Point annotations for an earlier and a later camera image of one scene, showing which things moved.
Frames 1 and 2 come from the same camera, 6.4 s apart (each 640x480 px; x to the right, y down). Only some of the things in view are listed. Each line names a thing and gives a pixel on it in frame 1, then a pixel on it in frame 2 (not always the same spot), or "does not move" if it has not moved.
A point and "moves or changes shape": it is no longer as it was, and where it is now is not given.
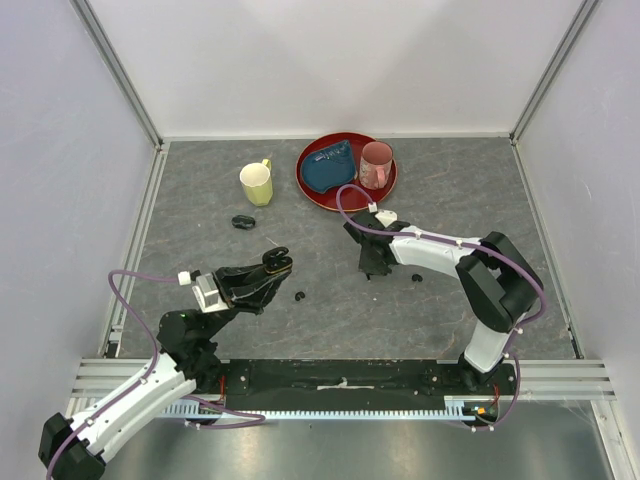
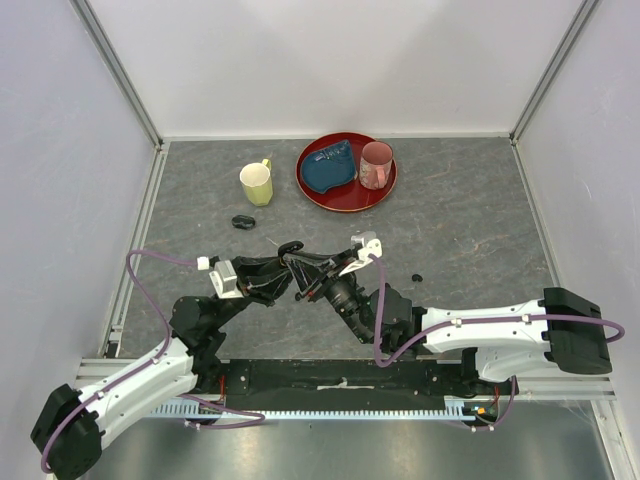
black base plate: x=257 y=386 does not move
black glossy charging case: x=276 y=260 moves or changes shape
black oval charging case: x=243 y=221 does not move
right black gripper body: x=367 y=264 to x=334 y=271
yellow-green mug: x=256 y=179 does not move
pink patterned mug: x=375 y=165 does not move
